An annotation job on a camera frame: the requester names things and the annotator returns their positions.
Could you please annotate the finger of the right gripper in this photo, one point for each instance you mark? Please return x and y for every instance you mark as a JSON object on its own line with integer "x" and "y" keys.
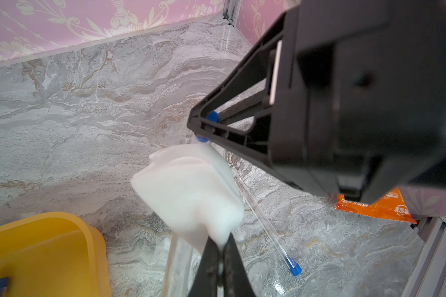
{"x": 250, "y": 71}
{"x": 253, "y": 145}

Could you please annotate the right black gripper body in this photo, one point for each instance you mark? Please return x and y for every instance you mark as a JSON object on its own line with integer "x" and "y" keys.
{"x": 360, "y": 100}

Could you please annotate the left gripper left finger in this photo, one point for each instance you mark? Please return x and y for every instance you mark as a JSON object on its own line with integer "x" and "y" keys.
{"x": 206, "y": 279}

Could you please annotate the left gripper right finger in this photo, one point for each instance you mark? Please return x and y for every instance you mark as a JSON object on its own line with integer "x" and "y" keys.
{"x": 235, "y": 280}

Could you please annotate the white wiping cloth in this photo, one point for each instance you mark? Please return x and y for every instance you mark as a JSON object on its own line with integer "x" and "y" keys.
{"x": 192, "y": 189}

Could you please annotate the yellow plastic basin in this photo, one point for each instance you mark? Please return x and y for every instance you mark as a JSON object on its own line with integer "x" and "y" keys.
{"x": 54, "y": 254}

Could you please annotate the orange snack bag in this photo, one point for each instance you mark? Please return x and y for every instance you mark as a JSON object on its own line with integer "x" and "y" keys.
{"x": 391, "y": 206}

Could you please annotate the aluminium front rail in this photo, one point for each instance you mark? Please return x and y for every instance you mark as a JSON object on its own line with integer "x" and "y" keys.
{"x": 429, "y": 276}

